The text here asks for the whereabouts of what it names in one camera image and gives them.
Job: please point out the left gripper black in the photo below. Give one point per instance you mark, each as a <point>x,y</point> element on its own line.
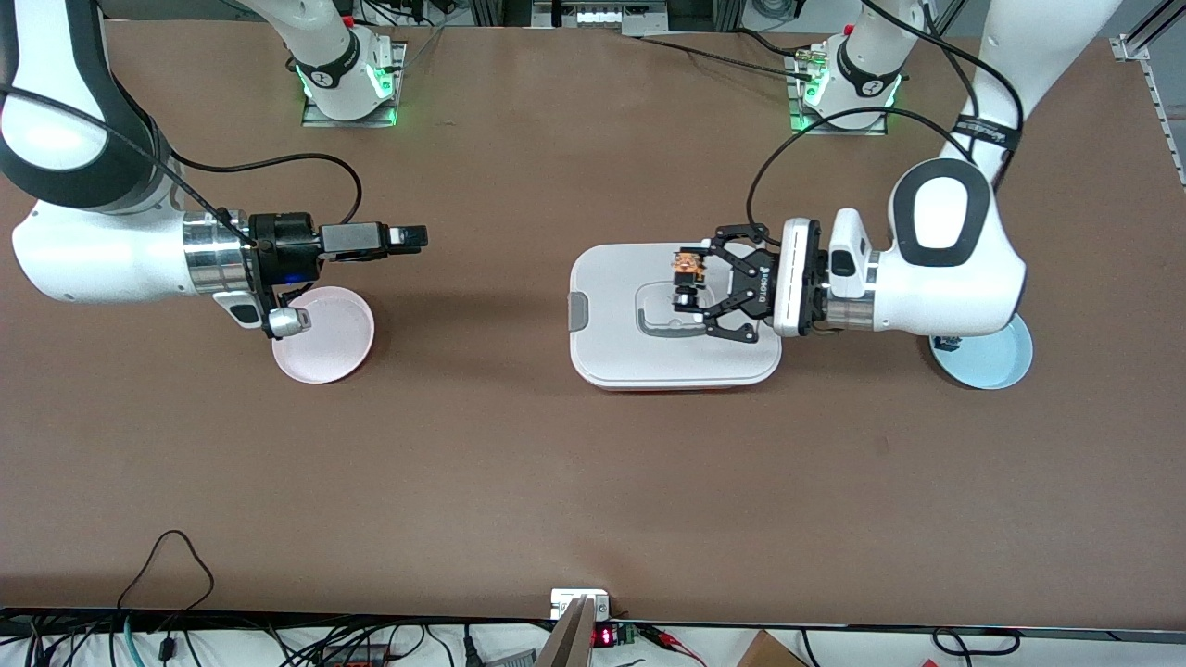
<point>762,285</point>

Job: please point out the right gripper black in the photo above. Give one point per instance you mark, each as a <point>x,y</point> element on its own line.
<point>285,246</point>

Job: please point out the orange push-button switch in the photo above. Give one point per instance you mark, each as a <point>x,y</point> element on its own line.
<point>690,264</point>

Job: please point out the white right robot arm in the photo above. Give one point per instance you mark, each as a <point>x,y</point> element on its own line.
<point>93,250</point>

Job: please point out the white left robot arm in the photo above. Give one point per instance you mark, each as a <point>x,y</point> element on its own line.
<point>954,278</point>

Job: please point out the pink round plate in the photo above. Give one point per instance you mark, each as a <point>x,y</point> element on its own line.
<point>338,343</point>

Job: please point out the white lidded container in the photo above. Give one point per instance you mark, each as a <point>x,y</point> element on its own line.
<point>630,357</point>

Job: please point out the light blue round plate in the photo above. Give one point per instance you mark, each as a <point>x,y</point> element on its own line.
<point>991,366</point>

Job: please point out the white socket box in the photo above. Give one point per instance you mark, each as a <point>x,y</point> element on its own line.
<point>567,600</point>

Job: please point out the red test leads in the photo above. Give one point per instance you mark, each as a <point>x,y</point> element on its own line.
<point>672,641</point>

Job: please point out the brown cardboard box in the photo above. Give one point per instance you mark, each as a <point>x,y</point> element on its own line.
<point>769,653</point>

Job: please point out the red digit display module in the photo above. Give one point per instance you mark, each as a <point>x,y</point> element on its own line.
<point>604,636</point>

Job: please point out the grey aluminium profile bar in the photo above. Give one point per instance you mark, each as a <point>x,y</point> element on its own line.
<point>570,639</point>

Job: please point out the black device red terminals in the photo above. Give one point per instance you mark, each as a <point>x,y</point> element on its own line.
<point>357,658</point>

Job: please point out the grey power adapter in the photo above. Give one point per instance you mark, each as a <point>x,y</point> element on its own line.
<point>510,660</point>

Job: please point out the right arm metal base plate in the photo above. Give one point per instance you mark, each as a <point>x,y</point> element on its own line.
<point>320,119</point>

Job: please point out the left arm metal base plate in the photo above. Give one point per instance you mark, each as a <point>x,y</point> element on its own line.
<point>806,128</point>

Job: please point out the green push-button switch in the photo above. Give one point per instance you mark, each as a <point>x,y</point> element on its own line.
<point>947,345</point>

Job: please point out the silver equipment frame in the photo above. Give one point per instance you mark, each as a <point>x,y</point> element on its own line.
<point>602,17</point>

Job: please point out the aluminium corner bracket rail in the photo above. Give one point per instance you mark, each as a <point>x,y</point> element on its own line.
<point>1123,48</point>

